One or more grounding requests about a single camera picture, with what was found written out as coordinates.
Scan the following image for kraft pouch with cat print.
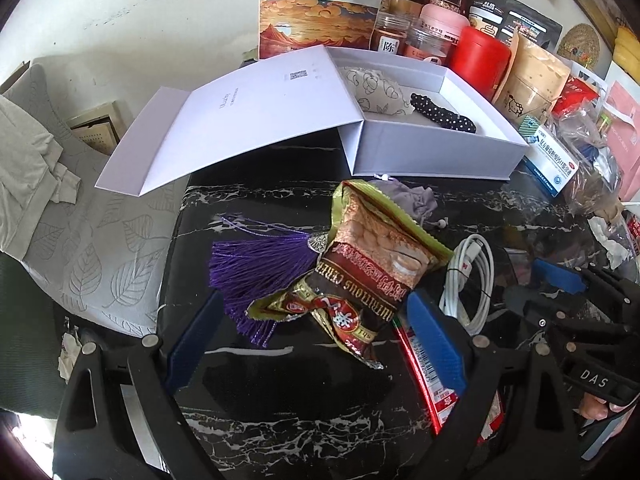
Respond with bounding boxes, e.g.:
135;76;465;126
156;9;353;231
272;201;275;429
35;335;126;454
492;30;571;121

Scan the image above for crumpled white tissue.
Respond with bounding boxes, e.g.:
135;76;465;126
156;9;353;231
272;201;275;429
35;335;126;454
590;215;633;271

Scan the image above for brown snack packet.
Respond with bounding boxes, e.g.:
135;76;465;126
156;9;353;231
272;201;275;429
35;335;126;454
248;180;453;371

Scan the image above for clear plastic bag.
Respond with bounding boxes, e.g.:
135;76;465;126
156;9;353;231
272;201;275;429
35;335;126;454
550;105;626;211

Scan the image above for grey leaf pattern cushion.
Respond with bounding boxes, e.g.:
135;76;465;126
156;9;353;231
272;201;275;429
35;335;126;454
0;62;191;336

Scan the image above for red plastic packet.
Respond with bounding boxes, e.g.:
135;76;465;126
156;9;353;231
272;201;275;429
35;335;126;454
552;77;601;116

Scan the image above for red and white snack packet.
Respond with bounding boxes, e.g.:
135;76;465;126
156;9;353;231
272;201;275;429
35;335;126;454
392;322;503;446

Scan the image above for brown jar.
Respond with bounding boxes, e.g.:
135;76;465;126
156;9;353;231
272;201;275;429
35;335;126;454
387;0;426;17

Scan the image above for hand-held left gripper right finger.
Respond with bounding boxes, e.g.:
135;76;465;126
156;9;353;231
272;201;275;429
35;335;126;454
405;290;583;480

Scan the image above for yellow object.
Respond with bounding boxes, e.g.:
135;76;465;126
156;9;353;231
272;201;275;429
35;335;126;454
612;27;640;78

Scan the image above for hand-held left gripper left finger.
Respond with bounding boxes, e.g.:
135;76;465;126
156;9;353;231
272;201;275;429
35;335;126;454
52;289;226;480

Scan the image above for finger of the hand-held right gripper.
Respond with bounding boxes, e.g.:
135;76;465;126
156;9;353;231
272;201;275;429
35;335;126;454
504;284;626;342
531;258;640;311

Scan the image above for white gift box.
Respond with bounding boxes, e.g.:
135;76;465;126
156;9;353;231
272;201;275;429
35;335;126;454
95;45;531;197

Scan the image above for round woven wall decoration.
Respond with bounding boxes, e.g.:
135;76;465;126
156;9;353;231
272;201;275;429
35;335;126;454
557;24;603;72

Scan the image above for grey folded cloth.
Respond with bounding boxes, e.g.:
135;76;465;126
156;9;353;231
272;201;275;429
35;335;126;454
0;95;81;253

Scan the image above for pink paper bag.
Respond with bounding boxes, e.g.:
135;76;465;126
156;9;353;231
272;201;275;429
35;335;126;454
597;80;640;201

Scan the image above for white cable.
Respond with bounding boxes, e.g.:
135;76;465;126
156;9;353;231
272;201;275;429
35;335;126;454
439;234;496;336

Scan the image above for clear jar with red contents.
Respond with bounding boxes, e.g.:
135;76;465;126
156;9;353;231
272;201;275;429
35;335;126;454
405;17;453;63

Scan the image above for crumpled tissue on floor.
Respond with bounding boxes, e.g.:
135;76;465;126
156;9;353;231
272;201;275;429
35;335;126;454
57;332;83;378

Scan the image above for red tin canister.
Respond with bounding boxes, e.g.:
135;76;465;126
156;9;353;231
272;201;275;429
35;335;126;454
447;26;512;103

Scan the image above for pink round container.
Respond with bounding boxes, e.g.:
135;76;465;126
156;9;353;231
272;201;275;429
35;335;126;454
419;4;468;46

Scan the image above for floral fabric pouch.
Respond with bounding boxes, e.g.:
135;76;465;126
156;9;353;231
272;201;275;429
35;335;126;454
342;66;413;116

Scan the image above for blue and white medicine box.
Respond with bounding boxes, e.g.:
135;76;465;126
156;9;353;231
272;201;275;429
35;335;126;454
517;115;583;198

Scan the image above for lavender pouch with purple tassel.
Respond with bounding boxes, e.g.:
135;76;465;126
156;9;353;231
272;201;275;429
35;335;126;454
210;174;448;350

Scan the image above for black polka dot scrunchie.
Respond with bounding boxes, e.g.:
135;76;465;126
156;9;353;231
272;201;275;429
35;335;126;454
410;91;478;134

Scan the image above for black foil pouch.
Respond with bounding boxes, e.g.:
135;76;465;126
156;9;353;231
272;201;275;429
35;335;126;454
467;0;563;53

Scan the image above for person's right hand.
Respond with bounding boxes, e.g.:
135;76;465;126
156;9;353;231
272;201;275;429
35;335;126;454
580;394;626;422

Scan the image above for paper bag with cloud print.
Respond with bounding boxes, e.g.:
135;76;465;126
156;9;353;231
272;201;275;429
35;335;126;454
258;0;388;61

